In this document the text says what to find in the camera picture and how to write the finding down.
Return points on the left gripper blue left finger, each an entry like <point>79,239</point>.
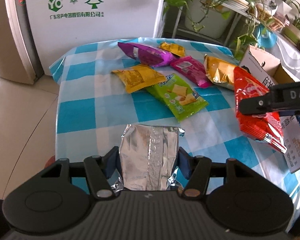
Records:
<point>111,162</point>

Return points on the grey door frame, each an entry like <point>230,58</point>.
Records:
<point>19,60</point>

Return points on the silver foil snack bag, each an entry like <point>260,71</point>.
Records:
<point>148,158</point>

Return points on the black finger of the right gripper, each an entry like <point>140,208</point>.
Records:
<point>283,99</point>

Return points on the red snack bag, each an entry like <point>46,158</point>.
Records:
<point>261,127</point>

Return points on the purple snack bag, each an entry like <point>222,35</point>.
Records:
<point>146,54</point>

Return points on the small yellow snack packet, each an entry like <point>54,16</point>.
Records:
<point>173,48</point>

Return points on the golden chip bag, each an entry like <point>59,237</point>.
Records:
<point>219,72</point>

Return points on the cardboard box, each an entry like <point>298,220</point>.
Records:
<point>269,71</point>

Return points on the white refrigerator with tree print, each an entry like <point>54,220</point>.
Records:
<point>60,25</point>

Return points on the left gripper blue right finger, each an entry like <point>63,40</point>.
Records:
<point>186,163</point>

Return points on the pink snack bag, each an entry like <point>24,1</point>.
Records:
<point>193,70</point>

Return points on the blue checkered tablecloth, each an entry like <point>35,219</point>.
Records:
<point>94,109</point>

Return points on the white metal plant stand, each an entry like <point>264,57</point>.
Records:
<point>241,11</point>

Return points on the yellow biscuit packet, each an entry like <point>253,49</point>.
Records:
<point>139,77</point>

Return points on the green cracker bag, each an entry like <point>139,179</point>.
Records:
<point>178,96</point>

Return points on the wicker basket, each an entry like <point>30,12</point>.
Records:
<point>263,14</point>

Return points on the small potted plant green pot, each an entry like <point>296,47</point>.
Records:
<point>292,32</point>

